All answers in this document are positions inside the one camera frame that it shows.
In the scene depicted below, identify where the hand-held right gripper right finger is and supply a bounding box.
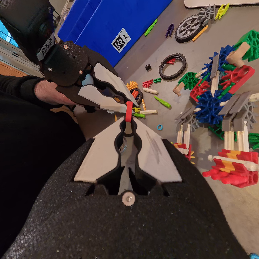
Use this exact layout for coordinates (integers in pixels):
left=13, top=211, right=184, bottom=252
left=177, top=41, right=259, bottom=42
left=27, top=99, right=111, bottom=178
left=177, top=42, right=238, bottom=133
left=132, top=118, right=182, bottom=195

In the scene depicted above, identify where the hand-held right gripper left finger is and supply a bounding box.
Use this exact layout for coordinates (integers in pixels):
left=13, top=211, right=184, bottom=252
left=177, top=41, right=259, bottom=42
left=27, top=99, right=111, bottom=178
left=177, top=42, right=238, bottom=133
left=73, top=117, right=126, bottom=195

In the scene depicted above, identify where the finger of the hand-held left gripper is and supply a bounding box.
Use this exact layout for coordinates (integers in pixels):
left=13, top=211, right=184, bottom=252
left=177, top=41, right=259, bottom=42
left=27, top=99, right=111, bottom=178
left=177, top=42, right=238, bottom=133
left=93, top=62, right=140, bottom=108
left=77, top=85, right=135, bottom=114

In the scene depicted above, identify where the multicolour construction toy model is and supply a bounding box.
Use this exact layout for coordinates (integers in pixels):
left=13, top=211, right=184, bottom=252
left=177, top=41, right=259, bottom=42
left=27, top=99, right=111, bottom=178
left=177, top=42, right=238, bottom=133
left=173, top=29, right=259, bottom=189

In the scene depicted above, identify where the person's left forearm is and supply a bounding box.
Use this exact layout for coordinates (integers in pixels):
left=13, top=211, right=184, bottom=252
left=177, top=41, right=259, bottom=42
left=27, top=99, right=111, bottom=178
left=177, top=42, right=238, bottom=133
left=0, top=74, right=46, bottom=105

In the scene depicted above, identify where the person's left hand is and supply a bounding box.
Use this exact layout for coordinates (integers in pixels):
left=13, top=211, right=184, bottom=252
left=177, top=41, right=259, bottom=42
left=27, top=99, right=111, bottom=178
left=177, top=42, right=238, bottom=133
left=34, top=81, right=71, bottom=106

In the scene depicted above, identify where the black tyre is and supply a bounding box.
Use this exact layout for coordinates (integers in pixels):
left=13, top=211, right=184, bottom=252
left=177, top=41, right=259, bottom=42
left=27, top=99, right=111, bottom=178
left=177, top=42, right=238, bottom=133
left=159, top=53, right=187, bottom=81
left=130, top=88, right=144, bottom=104

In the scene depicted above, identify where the blue bin with square tag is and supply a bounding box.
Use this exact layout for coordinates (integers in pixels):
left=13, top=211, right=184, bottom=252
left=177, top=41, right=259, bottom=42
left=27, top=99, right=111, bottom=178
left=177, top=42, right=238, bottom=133
left=58, top=0, right=173, bottom=67

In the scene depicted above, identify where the large window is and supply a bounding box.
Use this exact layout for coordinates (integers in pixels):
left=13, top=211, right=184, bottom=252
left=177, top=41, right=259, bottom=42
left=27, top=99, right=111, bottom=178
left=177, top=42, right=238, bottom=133
left=0, top=19, right=19, bottom=48

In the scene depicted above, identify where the purple connector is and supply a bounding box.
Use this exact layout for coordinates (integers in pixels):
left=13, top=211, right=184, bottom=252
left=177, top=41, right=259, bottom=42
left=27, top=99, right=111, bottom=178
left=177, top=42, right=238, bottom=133
left=165, top=23, right=175, bottom=39

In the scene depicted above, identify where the grey spoked wheel with tyre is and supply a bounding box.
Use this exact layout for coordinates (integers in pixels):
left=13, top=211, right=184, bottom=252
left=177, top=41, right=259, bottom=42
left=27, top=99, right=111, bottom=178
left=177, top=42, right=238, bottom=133
left=174, top=15, right=203, bottom=43

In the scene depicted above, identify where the grey connector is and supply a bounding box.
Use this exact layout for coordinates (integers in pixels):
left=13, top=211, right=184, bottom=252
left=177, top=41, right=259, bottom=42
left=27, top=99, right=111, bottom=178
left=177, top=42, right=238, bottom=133
left=197, top=4, right=216, bottom=23

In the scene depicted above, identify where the yellow-green connector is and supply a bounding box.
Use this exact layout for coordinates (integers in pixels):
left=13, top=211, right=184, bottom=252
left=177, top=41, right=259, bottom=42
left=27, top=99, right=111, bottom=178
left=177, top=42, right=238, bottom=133
left=215, top=3, right=230, bottom=20

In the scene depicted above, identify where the green connector chain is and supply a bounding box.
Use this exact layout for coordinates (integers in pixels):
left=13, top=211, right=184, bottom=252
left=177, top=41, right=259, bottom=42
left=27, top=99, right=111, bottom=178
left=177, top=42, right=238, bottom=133
left=208, top=121, right=259, bottom=150

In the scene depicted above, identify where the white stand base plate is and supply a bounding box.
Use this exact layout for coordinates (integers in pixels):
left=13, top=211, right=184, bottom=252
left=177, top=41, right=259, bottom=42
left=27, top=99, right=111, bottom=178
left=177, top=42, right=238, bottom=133
left=184, top=0, right=259, bottom=8

